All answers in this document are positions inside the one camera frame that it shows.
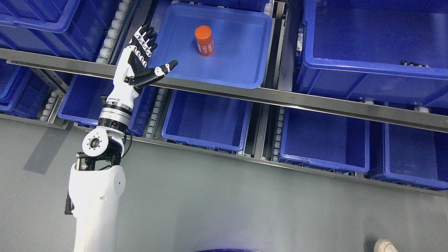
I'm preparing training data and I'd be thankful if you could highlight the blue bin far right lower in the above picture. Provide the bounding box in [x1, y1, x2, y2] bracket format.
[368, 122, 448, 190]

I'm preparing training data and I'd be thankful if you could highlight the large blue bin top right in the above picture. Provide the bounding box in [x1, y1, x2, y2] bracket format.
[295, 0, 448, 107]

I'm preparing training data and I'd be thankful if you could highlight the white shoe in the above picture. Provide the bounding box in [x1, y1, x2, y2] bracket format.
[373, 239, 398, 252]

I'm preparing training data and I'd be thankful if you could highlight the blue bin far left lower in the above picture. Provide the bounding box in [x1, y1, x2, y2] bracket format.
[0, 59, 50, 119]

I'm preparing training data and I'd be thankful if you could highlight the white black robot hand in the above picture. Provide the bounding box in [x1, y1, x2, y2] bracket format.
[103, 23, 178, 111]

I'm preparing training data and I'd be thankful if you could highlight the blue bin top left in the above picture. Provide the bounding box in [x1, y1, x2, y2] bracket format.
[0, 0, 120, 61]

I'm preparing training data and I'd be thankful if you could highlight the orange cylindrical capacitor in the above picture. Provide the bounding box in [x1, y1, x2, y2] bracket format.
[195, 25, 215, 56]

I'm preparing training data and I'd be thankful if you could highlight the blue tray bin with capacitor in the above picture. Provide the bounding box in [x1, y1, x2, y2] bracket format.
[148, 3, 272, 89]

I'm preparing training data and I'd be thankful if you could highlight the steel shelf front rail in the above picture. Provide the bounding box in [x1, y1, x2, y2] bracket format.
[0, 48, 448, 132]

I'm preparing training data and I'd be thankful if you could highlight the blue bin lower middle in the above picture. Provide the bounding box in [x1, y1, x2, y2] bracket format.
[161, 90, 252, 153]

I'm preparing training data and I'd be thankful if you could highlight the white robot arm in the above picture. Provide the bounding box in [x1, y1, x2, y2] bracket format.
[68, 99, 133, 252]

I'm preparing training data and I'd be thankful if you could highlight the white roller track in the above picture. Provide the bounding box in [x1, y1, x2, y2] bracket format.
[96, 0, 132, 64]

